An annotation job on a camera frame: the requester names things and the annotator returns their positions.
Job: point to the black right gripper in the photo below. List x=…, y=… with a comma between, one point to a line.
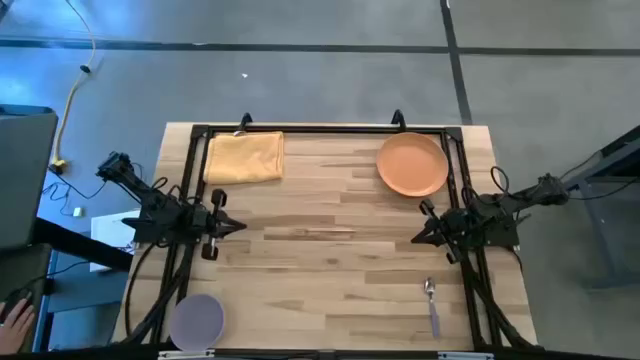
x=450, y=227

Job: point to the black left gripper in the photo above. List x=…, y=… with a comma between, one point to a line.
x=212, y=225

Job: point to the orange round plate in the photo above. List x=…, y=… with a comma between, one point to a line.
x=412, y=164

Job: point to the small purple round plate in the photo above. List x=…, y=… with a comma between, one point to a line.
x=197, y=322

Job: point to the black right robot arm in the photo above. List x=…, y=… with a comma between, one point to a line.
x=500, y=215

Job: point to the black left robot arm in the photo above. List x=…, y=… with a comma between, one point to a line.
x=160, y=215

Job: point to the yellow cloth napkin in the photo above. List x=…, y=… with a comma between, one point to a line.
x=245, y=157

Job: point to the black table clamp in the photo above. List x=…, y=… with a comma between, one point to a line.
x=398, y=120
x=245, y=120

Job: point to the white paper sheet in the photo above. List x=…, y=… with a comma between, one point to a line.
x=110, y=232

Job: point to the black desk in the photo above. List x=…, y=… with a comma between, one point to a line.
x=85, y=245

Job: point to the small white power adapter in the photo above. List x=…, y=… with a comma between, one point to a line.
x=78, y=212

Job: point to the grey monitor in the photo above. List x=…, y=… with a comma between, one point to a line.
x=25, y=175

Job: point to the person's hand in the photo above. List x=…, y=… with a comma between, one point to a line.
x=15, y=325

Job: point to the white bracket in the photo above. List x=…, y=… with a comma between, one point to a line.
x=466, y=356
x=186, y=354

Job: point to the grey side table frame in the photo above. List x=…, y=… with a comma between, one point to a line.
x=607, y=200

